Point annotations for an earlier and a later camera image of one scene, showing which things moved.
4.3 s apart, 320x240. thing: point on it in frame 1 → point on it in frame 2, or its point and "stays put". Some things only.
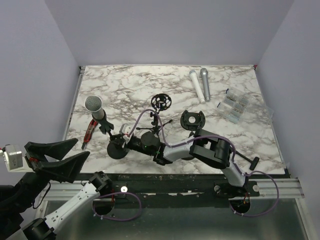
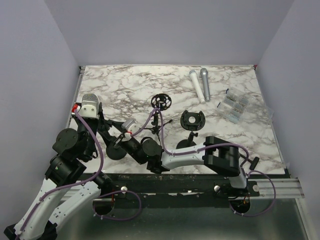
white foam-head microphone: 193,74 stays put
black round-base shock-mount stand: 199,123 stays put
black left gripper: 68,168 → 101,120
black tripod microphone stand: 159,102 stays put
